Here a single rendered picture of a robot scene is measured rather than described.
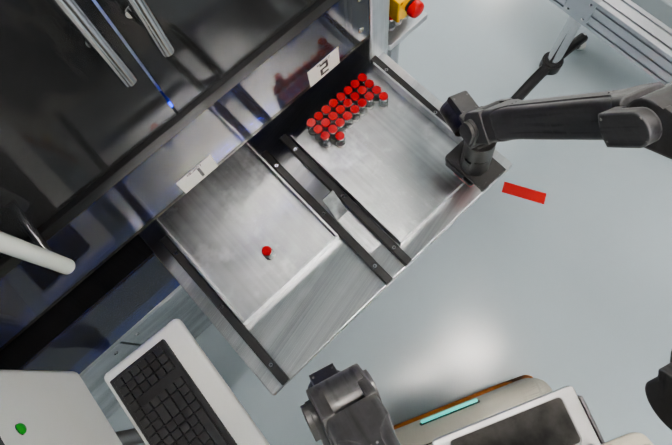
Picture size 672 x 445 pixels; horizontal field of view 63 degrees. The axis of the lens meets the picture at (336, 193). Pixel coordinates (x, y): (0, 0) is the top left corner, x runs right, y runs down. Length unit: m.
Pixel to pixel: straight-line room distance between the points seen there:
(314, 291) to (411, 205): 0.28
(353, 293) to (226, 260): 0.28
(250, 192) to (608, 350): 1.42
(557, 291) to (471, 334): 0.35
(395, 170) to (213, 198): 0.41
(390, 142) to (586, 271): 1.15
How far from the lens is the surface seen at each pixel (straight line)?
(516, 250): 2.14
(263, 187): 1.23
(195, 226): 1.24
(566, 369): 2.13
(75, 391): 1.30
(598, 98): 0.74
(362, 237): 1.18
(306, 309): 1.16
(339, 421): 0.63
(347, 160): 1.23
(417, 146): 1.25
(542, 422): 1.02
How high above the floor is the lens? 2.02
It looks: 71 degrees down
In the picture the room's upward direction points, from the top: 11 degrees counter-clockwise
